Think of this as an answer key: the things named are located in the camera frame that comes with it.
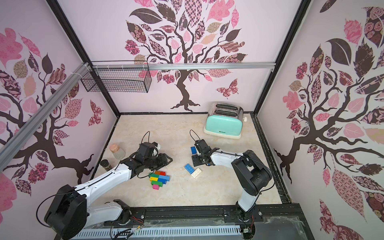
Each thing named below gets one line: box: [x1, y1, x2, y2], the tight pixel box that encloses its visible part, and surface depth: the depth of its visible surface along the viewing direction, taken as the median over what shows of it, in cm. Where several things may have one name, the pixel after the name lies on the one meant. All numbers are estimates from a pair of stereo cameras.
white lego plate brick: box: [190, 167, 202, 179], surface depth 89 cm
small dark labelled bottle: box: [100, 159, 113, 171], surface depth 85 cm
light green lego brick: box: [151, 180, 164, 187], surface depth 85 cm
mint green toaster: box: [203, 102, 248, 139], surface depth 100 cm
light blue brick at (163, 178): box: [158, 175, 171, 182], surface depth 86 cm
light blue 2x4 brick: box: [184, 163, 195, 175], surface depth 91 cm
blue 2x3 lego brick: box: [190, 146, 198, 155], surface depth 99 cm
